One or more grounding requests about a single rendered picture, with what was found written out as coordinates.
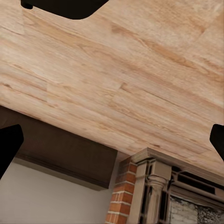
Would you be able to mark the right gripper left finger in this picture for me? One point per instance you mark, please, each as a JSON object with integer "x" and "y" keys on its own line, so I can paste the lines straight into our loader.
{"x": 11, "y": 139}

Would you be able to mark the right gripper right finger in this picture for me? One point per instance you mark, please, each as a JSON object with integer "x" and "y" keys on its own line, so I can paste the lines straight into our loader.
{"x": 217, "y": 139}

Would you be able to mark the wood fireplace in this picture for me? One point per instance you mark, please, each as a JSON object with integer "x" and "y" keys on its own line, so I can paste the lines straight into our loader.
{"x": 170, "y": 191}

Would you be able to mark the cabinet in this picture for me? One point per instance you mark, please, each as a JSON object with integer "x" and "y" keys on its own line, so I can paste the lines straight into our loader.
{"x": 54, "y": 151}

